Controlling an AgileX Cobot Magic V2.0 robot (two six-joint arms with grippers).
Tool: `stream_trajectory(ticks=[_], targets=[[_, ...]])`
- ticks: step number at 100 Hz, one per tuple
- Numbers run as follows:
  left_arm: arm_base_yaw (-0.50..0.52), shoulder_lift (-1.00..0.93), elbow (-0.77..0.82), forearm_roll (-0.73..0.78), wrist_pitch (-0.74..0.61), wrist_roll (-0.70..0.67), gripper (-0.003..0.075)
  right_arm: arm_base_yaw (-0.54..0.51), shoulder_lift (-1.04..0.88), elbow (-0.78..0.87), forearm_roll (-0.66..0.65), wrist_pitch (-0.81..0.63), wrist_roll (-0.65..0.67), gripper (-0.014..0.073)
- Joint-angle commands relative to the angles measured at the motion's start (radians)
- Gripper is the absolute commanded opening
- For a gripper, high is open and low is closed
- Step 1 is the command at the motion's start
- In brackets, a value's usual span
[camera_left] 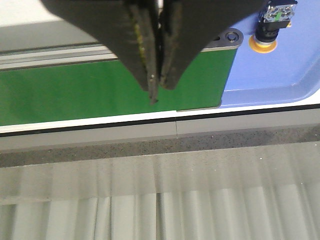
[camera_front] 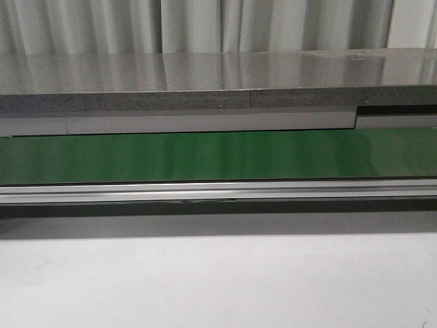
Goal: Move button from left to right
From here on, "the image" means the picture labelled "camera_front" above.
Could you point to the green conveyor belt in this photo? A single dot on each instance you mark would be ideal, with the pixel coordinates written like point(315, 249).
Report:
point(362, 153)

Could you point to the aluminium conveyor frame rail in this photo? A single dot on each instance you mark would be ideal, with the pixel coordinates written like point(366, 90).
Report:
point(206, 191)

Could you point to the grey stone counter slab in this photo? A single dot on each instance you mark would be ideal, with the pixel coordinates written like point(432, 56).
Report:
point(197, 92)

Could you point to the white pleated curtain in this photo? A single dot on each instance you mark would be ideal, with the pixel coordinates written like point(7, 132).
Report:
point(75, 27)

